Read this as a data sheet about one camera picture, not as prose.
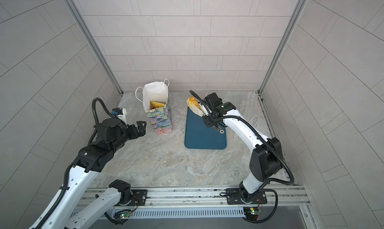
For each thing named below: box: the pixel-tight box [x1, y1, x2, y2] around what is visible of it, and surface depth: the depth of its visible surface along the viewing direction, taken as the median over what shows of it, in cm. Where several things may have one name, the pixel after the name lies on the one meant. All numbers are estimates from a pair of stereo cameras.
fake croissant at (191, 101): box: [186, 97, 202, 111], surface depth 89 cm
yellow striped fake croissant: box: [150, 100, 166, 109], surface depth 94 cm
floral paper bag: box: [135, 78, 173, 135], surface depth 89 cm
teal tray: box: [184, 107, 227, 150], surface depth 91 cm
